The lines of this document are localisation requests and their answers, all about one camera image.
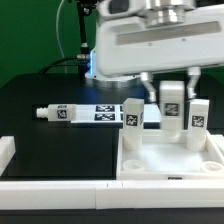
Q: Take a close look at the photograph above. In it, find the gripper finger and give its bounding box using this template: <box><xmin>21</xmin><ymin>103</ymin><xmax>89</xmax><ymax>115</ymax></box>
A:
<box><xmin>187</xmin><ymin>66</ymin><xmax>201</xmax><ymax>99</ymax></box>
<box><xmin>140</xmin><ymin>72</ymin><xmax>156</xmax><ymax>103</ymax></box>

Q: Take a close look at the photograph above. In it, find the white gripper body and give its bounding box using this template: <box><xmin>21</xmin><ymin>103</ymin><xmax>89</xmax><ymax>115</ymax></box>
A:
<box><xmin>95</xmin><ymin>0</ymin><xmax>224</xmax><ymax>78</ymax></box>

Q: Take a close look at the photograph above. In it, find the white square table top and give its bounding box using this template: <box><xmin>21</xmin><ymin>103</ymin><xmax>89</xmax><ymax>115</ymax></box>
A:
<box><xmin>116</xmin><ymin>129</ymin><xmax>224</xmax><ymax>180</ymax></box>

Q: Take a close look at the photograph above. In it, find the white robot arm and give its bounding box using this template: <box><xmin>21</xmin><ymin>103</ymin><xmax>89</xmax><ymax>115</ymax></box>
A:
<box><xmin>87</xmin><ymin>0</ymin><xmax>224</xmax><ymax>102</ymax></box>

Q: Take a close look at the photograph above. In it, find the white paper with tags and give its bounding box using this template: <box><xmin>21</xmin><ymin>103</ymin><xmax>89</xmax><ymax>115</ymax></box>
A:
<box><xmin>72</xmin><ymin>104</ymin><xmax>161</xmax><ymax>124</ymax></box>

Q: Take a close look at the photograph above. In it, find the white front obstacle bar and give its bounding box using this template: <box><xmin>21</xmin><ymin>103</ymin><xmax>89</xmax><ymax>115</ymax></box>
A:
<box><xmin>0</xmin><ymin>180</ymin><xmax>224</xmax><ymax>210</ymax></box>

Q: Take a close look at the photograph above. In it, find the white left obstacle block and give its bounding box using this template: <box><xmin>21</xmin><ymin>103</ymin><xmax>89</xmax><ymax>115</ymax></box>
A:
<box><xmin>0</xmin><ymin>136</ymin><xmax>16</xmax><ymax>176</ymax></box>

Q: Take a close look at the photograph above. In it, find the black camera pole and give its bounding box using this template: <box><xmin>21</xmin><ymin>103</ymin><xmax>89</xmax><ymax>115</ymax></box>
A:
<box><xmin>76</xmin><ymin>0</ymin><xmax>97</xmax><ymax>79</ymax></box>

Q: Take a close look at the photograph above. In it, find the grey cable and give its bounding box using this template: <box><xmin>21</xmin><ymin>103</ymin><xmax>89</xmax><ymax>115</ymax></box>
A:
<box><xmin>55</xmin><ymin>0</ymin><xmax>69</xmax><ymax>74</ymax></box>

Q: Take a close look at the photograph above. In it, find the black cable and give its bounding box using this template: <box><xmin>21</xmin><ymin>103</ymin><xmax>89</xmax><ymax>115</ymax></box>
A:
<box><xmin>39</xmin><ymin>55</ymin><xmax>83</xmax><ymax>75</ymax></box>

